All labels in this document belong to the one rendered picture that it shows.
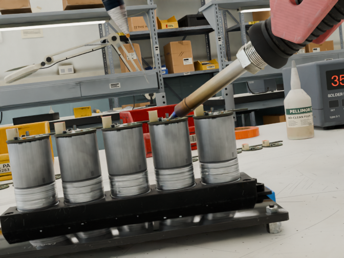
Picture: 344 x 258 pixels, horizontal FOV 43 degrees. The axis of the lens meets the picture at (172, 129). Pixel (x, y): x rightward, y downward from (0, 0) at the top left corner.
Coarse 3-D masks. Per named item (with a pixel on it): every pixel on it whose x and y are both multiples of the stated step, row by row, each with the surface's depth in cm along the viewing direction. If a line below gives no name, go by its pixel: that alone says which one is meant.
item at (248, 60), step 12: (240, 48) 22; (252, 48) 21; (240, 60) 21; (252, 60) 21; (228, 72) 22; (240, 72) 22; (252, 72) 21; (204, 84) 23; (216, 84) 23; (192, 96) 24; (204, 96) 23; (180, 108) 24; (192, 108) 24
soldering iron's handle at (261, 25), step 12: (300, 0) 19; (336, 12) 18; (264, 24) 20; (324, 24) 19; (336, 24) 19; (252, 36) 20; (264, 36) 20; (276, 36) 20; (312, 36) 19; (264, 48) 20; (276, 48) 20; (288, 48) 20; (300, 48) 20; (264, 60) 20; (276, 60) 20
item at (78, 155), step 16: (64, 144) 25; (80, 144) 25; (96, 144) 26; (64, 160) 25; (80, 160) 25; (96, 160) 26; (64, 176) 25; (80, 176) 25; (96, 176) 26; (64, 192) 26; (80, 192) 25; (96, 192) 26
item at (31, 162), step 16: (16, 144) 25; (32, 144) 25; (48, 144) 26; (16, 160) 25; (32, 160) 25; (48, 160) 26; (16, 176) 25; (32, 176) 25; (48, 176) 26; (16, 192) 25; (32, 192) 25; (48, 192) 25; (32, 208) 25
